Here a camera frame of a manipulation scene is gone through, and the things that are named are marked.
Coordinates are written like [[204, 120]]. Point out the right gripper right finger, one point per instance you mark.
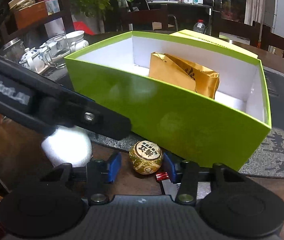
[[185, 175]]

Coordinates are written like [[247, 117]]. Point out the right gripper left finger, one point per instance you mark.
[[97, 175]]

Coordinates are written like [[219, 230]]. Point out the white tea cake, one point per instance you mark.
[[68, 145]]

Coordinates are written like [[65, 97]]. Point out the gold tea ball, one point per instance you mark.
[[146, 157]]

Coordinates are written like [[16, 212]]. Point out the gold foil tea packet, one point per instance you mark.
[[184, 73]]

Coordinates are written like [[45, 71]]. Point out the red small sachet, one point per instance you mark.
[[160, 176]]

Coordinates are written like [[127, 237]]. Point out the blue white porcelain teapot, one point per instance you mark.
[[32, 59]]

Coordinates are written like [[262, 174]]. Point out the clear glass pitcher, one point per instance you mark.
[[54, 50]]

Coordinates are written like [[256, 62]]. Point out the green open gift box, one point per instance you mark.
[[227, 129]]

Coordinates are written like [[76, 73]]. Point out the grey calligraphy table mat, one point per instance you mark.
[[268, 159]]

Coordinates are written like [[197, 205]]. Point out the black tea tray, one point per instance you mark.
[[275, 85]]

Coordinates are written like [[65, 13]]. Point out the plastic water bottle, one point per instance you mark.
[[200, 27]]

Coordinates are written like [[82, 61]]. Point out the dark wooden chair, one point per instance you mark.
[[263, 38]]

